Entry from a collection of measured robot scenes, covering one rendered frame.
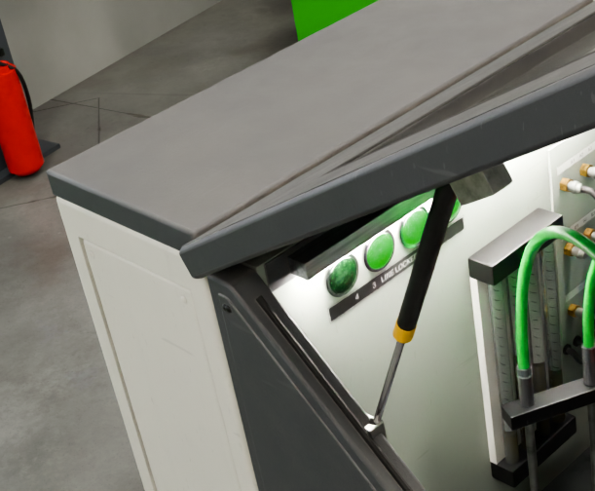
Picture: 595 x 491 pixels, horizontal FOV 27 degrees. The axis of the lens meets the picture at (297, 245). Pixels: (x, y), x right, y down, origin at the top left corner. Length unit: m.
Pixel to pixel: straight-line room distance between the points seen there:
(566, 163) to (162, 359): 0.59
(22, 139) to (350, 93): 3.60
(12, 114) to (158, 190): 3.64
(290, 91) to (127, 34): 4.64
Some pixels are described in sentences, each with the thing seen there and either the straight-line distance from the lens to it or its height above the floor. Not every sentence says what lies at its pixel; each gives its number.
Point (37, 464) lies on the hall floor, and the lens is 3.51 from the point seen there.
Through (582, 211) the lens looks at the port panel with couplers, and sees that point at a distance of 1.70.
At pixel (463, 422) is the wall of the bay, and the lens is 1.63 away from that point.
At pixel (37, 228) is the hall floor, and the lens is 4.70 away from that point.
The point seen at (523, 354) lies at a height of 1.18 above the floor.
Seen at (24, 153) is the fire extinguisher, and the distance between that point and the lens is 5.04.
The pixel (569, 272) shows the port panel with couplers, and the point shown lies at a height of 1.16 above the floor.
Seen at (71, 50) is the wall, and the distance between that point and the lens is 5.90.
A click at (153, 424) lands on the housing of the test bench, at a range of 1.57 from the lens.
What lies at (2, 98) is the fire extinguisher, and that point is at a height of 0.37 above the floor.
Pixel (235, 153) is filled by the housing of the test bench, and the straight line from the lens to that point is 1.39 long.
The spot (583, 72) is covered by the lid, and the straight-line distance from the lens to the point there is 0.78.
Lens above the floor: 2.09
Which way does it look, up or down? 30 degrees down
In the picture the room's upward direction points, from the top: 11 degrees counter-clockwise
